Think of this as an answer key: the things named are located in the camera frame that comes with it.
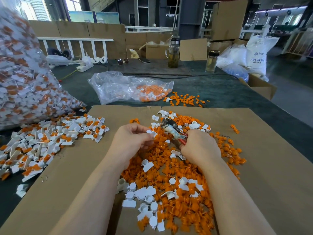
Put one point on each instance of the person's left hand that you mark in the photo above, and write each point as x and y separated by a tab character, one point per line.
127	143

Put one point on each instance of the person's right hand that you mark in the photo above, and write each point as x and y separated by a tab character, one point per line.
200	148

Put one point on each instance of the orange white plastic piece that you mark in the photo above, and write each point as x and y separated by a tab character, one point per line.
102	129

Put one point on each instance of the pile of orange and white parts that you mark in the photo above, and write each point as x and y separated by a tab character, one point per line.
176	191

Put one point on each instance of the pile of assembled white-orange parts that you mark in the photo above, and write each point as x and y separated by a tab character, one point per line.
35	144

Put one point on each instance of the person's right forearm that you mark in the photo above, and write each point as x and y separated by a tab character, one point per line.
242	212

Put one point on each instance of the scatter of orange offcuts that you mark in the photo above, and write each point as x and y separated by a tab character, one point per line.
186	99

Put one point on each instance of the small clear plastic bag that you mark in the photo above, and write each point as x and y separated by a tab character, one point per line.
115	87

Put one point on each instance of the brown cardboard sheet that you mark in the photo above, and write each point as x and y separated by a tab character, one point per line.
56	177
287	170

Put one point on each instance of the open brown cardboard box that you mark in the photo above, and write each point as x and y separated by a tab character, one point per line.
258	86

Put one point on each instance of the black phone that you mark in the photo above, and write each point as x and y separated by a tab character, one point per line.
144	60

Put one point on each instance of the white power strip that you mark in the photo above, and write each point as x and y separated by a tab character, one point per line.
85	66

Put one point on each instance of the glass bottle with black lid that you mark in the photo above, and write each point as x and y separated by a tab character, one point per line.
212	60

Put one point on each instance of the clear blue plastic bag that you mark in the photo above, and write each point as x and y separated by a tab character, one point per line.
233	63

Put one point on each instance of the open cardboard box with paper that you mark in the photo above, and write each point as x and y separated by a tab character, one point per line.
155	51

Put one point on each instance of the flat brown cardboard panel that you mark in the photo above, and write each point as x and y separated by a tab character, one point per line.
193	49

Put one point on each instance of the glass tea jar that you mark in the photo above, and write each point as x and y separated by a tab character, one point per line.
173	51

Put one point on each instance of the white oval plastic device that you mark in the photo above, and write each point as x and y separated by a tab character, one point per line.
57	59

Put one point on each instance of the row of upright cardboard sheets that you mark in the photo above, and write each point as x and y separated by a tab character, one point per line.
113	32

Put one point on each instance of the large clear bag of seals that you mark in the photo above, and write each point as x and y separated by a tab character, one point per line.
30	88

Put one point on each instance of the white woven sack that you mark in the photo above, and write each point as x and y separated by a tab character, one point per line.
261	54

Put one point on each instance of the dark steel pillar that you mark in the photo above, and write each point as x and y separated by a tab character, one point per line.
192	18

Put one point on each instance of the tall brown cardboard box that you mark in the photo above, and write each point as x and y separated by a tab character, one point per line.
229	19

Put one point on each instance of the white metal rack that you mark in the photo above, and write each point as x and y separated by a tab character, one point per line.
302	41

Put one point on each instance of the white railing frame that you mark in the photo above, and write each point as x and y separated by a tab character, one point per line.
75	39

